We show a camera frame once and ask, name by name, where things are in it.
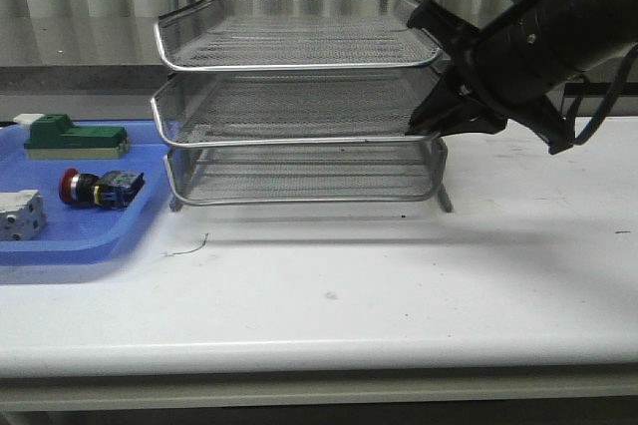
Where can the thin dark wire scrap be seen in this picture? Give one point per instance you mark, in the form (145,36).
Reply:
(194,249)

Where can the silver mesh top tray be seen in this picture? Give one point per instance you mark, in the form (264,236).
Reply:
(269,35)

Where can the silver mesh tray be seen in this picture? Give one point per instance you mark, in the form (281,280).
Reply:
(269,35)
(205,110)
(396,171)

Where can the blue plastic tray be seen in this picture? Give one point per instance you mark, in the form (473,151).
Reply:
(83,235)

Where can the green electrical component block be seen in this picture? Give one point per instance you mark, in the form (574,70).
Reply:
(57,137)

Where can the silver mesh bottom tray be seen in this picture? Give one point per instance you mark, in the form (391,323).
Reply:
(396,171)

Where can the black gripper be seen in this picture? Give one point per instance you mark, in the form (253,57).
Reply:
(502,72)

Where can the red emergency stop button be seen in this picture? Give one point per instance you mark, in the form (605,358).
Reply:
(114,190)

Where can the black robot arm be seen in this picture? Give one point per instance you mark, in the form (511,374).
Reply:
(605,28)

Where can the white terminal block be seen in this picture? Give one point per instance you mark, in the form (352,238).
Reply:
(22,215)

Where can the steel background counter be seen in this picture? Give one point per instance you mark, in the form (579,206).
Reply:
(91,68)

